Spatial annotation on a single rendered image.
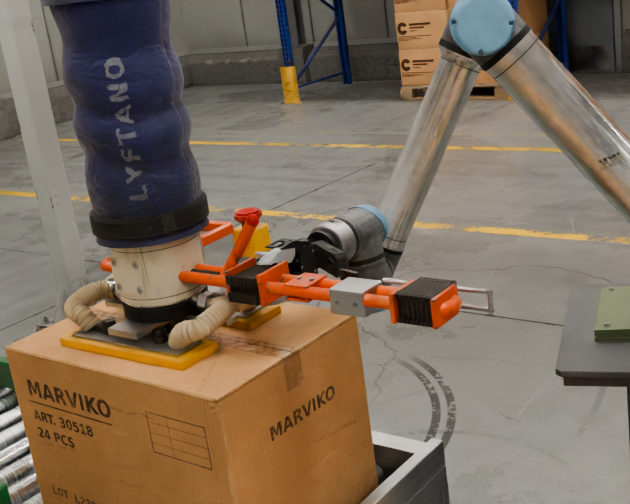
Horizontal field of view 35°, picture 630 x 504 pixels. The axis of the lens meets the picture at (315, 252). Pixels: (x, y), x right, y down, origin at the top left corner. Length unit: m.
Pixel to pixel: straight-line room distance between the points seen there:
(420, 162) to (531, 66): 0.33
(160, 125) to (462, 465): 1.81
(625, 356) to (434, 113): 0.63
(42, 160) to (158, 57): 3.05
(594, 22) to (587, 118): 8.52
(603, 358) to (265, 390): 0.75
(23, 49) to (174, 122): 3.00
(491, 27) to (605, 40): 8.55
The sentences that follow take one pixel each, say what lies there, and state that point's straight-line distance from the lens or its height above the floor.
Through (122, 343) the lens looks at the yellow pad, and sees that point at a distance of 1.92.
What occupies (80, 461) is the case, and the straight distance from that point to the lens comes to 2.06.
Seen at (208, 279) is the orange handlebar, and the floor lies 1.08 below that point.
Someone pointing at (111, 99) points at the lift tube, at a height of 1.43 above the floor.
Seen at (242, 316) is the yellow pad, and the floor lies 0.97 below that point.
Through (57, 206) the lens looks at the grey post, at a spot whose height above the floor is 0.61.
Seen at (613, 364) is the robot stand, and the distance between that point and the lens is 2.11.
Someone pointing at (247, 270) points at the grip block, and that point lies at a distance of 1.80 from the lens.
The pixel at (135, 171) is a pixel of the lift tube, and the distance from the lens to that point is 1.81.
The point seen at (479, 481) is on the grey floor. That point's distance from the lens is 3.17.
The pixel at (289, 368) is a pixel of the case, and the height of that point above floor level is 0.92.
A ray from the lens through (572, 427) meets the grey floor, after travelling 3.45.
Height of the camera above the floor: 1.64
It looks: 17 degrees down
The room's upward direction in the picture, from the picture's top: 8 degrees counter-clockwise
